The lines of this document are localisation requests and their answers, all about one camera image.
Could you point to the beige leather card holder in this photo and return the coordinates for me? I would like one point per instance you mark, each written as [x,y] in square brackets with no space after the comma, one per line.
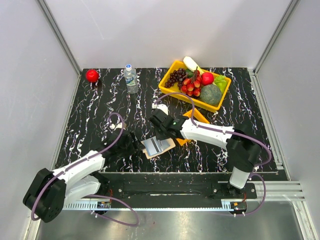
[166,145]

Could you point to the purple grape bunch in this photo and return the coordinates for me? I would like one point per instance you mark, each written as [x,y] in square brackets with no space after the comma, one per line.
[177,76]

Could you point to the green leafy vegetable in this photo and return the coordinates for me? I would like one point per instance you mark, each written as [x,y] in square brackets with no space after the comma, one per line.
[221,82]

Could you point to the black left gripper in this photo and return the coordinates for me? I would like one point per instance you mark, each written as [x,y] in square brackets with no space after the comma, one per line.
[135,146]

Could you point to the red cherry bunch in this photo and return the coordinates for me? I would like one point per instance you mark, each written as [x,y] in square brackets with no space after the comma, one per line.
[192,84]

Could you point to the red apple on table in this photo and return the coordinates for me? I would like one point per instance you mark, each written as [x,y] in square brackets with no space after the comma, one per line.
[92,76]

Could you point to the green netted melon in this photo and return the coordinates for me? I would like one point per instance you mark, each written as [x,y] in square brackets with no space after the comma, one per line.
[210,94]

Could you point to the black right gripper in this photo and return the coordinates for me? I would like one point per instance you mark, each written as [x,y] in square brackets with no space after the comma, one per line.
[158,136]

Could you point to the white credit card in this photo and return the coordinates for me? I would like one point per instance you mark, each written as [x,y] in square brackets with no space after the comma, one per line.
[152,146]

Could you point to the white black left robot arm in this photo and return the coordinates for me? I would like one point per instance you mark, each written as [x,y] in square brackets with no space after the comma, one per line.
[52,190]

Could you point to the white radish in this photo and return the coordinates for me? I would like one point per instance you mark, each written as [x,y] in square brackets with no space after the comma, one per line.
[191,64]

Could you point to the large yellow fruit tray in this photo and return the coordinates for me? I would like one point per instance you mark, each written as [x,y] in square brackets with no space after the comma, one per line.
[179,64]

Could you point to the aluminium frame rail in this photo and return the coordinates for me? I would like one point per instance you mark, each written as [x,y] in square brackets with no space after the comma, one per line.
[59,35]

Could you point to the red apple in tray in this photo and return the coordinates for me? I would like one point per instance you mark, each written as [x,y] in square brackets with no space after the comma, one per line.
[207,78]

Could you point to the clear plastic water bottle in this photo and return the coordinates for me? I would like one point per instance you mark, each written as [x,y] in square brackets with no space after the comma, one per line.
[130,76]

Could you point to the small yellow card bin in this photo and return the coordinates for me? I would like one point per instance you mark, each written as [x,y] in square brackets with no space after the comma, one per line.
[199,117]

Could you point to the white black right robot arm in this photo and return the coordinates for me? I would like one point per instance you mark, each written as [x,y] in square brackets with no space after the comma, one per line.
[242,150]

